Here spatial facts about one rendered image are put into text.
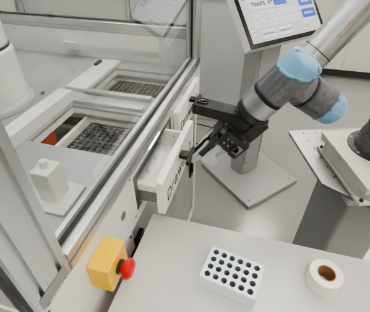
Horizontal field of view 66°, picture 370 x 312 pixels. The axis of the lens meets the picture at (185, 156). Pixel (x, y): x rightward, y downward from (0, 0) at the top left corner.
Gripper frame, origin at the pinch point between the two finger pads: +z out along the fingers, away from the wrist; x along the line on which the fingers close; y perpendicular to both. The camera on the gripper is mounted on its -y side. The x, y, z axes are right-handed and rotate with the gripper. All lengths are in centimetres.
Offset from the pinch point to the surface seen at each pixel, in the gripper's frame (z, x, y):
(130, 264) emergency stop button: 4.2, -33.0, -2.0
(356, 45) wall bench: -18, 295, 120
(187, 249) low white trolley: 10.9, -18.6, 11.5
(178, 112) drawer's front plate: 4.5, 17.5, -8.5
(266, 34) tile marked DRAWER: -14, 83, 6
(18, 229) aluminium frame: -9.4, -43.3, -20.2
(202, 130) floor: 91, 147, 30
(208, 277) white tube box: 3.9, -26.4, 14.8
